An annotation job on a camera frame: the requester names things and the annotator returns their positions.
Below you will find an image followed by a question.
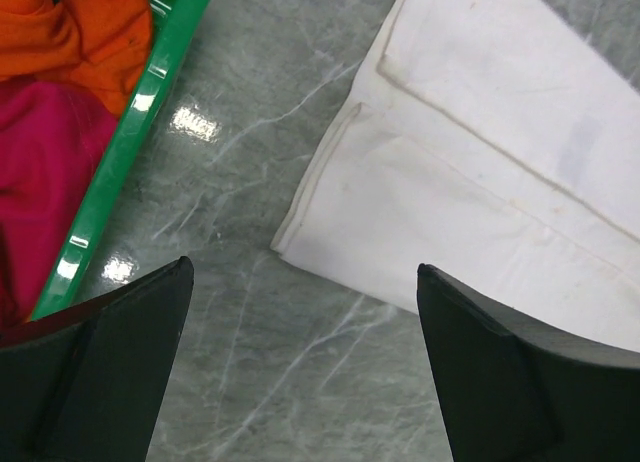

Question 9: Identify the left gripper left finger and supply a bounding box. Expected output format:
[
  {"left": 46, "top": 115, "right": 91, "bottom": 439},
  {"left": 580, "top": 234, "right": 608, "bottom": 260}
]
[{"left": 1, "top": 257, "right": 194, "bottom": 461}]

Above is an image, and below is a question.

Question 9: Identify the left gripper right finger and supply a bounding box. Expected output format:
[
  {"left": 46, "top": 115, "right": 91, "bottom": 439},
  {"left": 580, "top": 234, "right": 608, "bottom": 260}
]
[{"left": 417, "top": 264, "right": 639, "bottom": 461}]

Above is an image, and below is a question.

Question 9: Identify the white t shirt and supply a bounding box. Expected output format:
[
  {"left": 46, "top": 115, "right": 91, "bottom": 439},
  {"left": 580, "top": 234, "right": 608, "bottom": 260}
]
[{"left": 272, "top": 0, "right": 639, "bottom": 351}]

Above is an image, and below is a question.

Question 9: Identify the magenta t shirt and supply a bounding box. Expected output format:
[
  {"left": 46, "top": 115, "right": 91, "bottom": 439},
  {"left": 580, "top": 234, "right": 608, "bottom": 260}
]
[{"left": 1, "top": 78, "right": 117, "bottom": 328}]

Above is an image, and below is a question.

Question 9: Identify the orange t shirt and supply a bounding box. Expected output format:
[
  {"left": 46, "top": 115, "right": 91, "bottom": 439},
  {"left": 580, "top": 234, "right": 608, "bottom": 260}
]
[{"left": 1, "top": 0, "right": 153, "bottom": 117}]

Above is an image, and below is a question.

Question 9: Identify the green plastic bin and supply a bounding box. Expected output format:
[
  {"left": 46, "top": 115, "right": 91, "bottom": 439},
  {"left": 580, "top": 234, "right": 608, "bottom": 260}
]
[{"left": 30, "top": 0, "right": 210, "bottom": 320}]

